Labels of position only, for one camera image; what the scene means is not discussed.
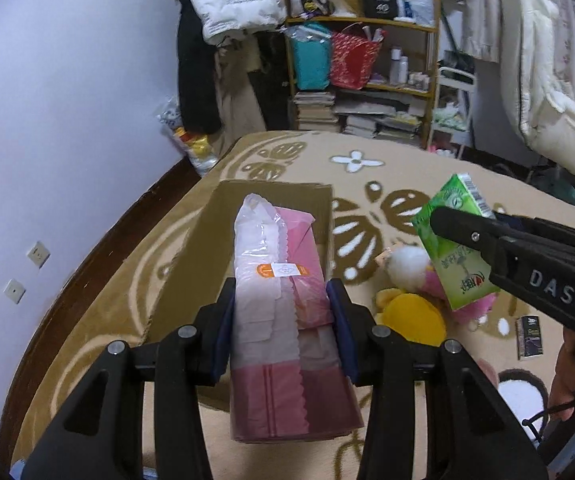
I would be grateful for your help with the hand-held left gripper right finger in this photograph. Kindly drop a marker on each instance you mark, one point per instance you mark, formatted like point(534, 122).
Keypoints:
point(340, 321)

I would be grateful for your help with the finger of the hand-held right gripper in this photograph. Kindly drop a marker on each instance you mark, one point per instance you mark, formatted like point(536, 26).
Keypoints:
point(462, 227)
point(552, 237)

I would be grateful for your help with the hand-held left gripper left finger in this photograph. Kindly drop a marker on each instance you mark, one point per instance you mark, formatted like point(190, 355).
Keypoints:
point(225, 321)

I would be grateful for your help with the green tissue pack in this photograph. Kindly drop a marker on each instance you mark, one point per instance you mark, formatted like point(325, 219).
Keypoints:
point(455, 272)

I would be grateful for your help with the small black packet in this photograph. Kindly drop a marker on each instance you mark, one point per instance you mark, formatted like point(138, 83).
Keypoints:
point(530, 340)

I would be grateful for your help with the brown cardboard box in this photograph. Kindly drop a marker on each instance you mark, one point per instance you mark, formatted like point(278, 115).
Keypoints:
point(187, 270)

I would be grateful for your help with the white pompom plush toy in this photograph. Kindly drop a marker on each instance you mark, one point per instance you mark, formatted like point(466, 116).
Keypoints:
point(407, 265)

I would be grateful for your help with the yellow plush toy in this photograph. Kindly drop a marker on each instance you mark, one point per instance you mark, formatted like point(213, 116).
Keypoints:
point(412, 320)

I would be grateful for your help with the pink plush toy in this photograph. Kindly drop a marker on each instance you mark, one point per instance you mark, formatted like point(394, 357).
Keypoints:
point(472, 312)

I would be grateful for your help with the pink plastic bag pack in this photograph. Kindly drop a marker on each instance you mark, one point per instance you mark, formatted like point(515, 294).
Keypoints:
point(272, 240)

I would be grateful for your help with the person's right hand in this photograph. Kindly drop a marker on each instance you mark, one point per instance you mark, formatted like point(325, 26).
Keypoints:
point(565, 375)

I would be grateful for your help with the dark green bag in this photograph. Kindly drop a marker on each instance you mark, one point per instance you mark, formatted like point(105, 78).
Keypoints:
point(562, 190)

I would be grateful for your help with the row of pink white bottles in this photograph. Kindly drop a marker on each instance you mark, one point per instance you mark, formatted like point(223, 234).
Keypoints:
point(442, 151)

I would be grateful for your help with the pale green packets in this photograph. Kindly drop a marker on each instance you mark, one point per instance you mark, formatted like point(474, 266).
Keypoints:
point(450, 117)

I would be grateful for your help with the wide pile of books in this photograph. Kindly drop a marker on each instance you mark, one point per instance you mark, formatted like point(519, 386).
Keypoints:
point(382, 127)

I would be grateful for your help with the white metal cart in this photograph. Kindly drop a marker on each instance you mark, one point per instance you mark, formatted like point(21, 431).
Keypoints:
point(457, 75)

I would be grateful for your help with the cream duvet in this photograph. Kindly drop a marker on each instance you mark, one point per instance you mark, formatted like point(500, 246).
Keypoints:
point(542, 85)

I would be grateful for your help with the white bottle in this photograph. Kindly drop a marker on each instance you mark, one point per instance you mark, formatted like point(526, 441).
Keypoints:
point(395, 65)
point(404, 70)

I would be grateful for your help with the clear plastic snack bag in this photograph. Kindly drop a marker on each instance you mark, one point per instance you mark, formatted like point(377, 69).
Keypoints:
point(197, 147)

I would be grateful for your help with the narrow stack of books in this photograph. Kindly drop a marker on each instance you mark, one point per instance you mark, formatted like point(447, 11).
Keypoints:
point(315, 112)

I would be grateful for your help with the red patterned bag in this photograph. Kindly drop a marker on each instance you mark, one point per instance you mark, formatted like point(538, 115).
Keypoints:
point(350, 65)

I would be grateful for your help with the beige coat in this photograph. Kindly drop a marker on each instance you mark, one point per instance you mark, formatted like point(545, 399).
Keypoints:
point(237, 110)

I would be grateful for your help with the beige hanging cloth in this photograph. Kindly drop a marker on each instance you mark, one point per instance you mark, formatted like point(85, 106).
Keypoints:
point(482, 10)

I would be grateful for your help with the teal bag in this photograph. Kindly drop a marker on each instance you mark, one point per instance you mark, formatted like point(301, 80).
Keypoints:
point(312, 65)

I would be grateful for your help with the wooden shelf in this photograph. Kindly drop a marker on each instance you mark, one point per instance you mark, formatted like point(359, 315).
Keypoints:
point(357, 20)

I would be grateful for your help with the black coat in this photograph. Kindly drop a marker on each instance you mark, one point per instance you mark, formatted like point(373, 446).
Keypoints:
point(195, 85)

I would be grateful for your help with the black box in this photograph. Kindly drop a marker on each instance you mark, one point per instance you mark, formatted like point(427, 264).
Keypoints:
point(380, 2)

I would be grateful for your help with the dark hanging clothes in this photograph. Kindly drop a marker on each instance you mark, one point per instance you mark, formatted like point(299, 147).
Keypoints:
point(272, 80)

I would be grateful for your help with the white puffer jacket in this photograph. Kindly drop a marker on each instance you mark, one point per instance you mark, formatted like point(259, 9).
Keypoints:
point(237, 0)

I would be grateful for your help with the dark wooden bed frame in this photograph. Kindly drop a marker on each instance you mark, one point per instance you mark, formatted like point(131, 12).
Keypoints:
point(67, 285)

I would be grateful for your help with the wall socket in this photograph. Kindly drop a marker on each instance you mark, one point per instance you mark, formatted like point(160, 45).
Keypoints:
point(38, 255)
point(15, 291)

